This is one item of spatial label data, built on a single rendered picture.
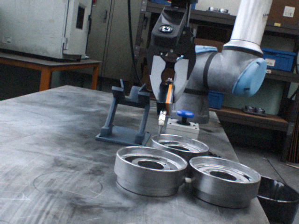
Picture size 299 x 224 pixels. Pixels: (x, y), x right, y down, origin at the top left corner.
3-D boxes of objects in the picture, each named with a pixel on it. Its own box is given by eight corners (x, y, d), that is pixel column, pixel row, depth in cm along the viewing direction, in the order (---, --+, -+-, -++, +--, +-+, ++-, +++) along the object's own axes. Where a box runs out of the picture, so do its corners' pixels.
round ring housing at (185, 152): (211, 178, 59) (216, 155, 58) (149, 170, 58) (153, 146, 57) (197, 158, 69) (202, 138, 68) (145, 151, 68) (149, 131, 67)
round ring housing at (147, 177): (163, 206, 45) (168, 177, 44) (98, 181, 50) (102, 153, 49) (193, 185, 54) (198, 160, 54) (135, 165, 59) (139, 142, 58)
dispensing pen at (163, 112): (148, 138, 62) (162, 71, 72) (149, 151, 65) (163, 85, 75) (160, 140, 61) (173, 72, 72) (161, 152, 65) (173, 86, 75)
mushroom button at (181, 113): (190, 136, 77) (195, 113, 76) (172, 132, 77) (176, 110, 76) (190, 131, 81) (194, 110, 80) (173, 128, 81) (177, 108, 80)
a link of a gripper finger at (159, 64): (163, 97, 76) (173, 56, 74) (158, 101, 71) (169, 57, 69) (149, 94, 77) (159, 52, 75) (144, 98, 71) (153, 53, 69)
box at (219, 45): (231, 62, 390) (238, 27, 383) (185, 55, 394) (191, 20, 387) (226, 62, 431) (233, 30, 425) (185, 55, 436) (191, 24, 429)
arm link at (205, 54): (183, 84, 119) (191, 44, 117) (219, 92, 112) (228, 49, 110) (165, 83, 109) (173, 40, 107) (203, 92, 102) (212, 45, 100)
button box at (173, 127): (195, 150, 75) (200, 128, 75) (163, 143, 76) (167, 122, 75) (195, 141, 83) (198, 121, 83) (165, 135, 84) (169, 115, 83)
